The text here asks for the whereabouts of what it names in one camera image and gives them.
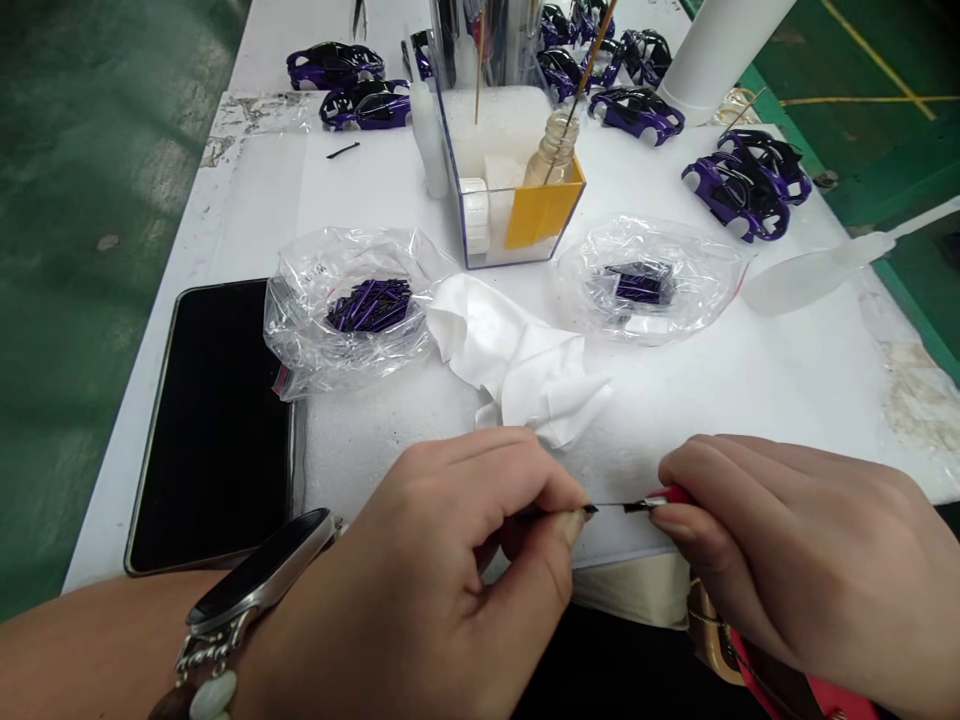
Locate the white squeeze bottle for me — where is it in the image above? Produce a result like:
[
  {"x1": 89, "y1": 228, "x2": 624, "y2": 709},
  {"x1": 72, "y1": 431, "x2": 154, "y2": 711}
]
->
[{"x1": 740, "y1": 200, "x2": 960, "y2": 316}]

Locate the thin wooden stick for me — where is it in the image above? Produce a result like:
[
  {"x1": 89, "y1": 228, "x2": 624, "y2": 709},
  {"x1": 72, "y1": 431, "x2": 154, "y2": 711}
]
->
[
  {"x1": 547, "y1": 0, "x2": 621, "y2": 185},
  {"x1": 472, "y1": 0, "x2": 489, "y2": 125}
]

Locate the pile of purple plastic sticks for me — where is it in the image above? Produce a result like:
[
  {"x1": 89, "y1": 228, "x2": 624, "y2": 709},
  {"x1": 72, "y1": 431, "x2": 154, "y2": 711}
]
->
[{"x1": 323, "y1": 277, "x2": 415, "y2": 333}]

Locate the crinkled clear plastic film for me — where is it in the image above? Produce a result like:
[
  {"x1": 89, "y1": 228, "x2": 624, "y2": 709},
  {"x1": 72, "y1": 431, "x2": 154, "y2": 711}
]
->
[{"x1": 200, "y1": 91, "x2": 333, "y2": 170}]

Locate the clear acrylic box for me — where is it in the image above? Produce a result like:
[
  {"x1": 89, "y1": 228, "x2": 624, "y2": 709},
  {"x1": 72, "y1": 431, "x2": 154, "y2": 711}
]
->
[{"x1": 434, "y1": 83, "x2": 588, "y2": 271}]

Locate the beige rubber band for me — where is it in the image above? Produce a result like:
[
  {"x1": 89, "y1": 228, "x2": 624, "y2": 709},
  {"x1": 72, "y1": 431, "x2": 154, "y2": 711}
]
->
[{"x1": 708, "y1": 86, "x2": 772, "y2": 130}]

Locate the person's right hand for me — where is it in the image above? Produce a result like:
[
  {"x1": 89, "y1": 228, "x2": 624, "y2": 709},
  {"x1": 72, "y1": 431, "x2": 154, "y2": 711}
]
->
[{"x1": 650, "y1": 434, "x2": 960, "y2": 720}]

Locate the thin black plastic strip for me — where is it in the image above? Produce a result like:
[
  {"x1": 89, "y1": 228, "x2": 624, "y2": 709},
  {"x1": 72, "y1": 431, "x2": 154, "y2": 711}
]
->
[{"x1": 515, "y1": 500, "x2": 648, "y2": 522}]

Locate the purple black toy car shell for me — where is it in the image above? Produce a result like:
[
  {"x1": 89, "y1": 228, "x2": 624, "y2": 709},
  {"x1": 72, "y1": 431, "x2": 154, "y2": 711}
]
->
[
  {"x1": 286, "y1": 41, "x2": 387, "y2": 93},
  {"x1": 318, "y1": 79, "x2": 414, "y2": 133}
]

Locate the plastic bottle with amber liquid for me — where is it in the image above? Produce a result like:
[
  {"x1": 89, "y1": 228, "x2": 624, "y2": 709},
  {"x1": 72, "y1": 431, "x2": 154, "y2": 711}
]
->
[{"x1": 523, "y1": 106, "x2": 583, "y2": 189}]

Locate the person's left hand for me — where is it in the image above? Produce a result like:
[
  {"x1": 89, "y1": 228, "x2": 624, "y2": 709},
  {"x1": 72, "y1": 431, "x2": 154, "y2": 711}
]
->
[{"x1": 238, "y1": 425, "x2": 592, "y2": 720}]

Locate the pile of black purple parts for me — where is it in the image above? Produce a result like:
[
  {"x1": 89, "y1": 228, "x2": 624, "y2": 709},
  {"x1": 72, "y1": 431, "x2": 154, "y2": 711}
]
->
[{"x1": 590, "y1": 262, "x2": 676, "y2": 310}]

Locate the yellow card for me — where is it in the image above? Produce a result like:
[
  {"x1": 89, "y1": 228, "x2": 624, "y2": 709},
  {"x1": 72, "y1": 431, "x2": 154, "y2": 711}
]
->
[{"x1": 505, "y1": 153, "x2": 586, "y2": 253}]

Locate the stack of white tape rolls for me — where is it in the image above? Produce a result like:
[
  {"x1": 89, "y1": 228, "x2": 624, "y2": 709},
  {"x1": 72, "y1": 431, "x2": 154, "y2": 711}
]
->
[{"x1": 458, "y1": 176, "x2": 490, "y2": 262}]

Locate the stack of nested car bodies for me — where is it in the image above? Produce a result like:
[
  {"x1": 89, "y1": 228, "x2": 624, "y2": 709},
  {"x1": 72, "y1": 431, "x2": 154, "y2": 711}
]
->
[{"x1": 680, "y1": 128, "x2": 816, "y2": 244}]

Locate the clear plastic bag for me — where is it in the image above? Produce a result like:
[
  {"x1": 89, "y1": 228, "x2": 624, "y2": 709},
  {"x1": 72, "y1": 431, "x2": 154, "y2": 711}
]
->
[{"x1": 551, "y1": 215, "x2": 755, "y2": 346}]

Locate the white foam mat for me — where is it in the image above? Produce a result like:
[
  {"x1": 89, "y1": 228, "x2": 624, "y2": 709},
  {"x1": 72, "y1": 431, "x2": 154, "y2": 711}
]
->
[{"x1": 213, "y1": 88, "x2": 960, "y2": 579}]

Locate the pile of toy car bodies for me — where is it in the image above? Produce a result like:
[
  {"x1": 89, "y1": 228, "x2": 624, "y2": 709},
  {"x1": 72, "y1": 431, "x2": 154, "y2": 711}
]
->
[{"x1": 535, "y1": 1, "x2": 688, "y2": 148}]

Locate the clear acrylic tube holder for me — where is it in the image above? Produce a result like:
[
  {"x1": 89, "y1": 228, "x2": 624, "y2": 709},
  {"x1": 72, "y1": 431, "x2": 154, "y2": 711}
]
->
[{"x1": 428, "y1": 0, "x2": 544, "y2": 90}]

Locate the plastic bag with red seal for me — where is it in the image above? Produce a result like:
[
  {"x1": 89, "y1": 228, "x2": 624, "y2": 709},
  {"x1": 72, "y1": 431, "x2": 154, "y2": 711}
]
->
[{"x1": 262, "y1": 226, "x2": 460, "y2": 403}]

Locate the crumpled white cloth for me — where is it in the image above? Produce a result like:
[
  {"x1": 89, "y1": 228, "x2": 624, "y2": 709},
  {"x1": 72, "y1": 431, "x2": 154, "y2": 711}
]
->
[{"x1": 425, "y1": 271, "x2": 616, "y2": 451}]

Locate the white cylinder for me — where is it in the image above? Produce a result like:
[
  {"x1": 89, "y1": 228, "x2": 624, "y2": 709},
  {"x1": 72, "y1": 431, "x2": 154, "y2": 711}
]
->
[{"x1": 656, "y1": 0, "x2": 798, "y2": 108}]

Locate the red handled craft knife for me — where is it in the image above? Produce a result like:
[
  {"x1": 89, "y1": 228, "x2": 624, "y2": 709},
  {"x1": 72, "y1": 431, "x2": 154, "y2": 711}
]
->
[{"x1": 623, "y1": 485, "x2": 695, "y2": 517}]

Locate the black smartphone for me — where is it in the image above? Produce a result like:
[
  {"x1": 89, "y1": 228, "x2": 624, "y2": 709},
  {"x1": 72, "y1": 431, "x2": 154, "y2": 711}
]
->
[{"x1": 123, "y1": 278, "x2": 298, "y2": 579}]

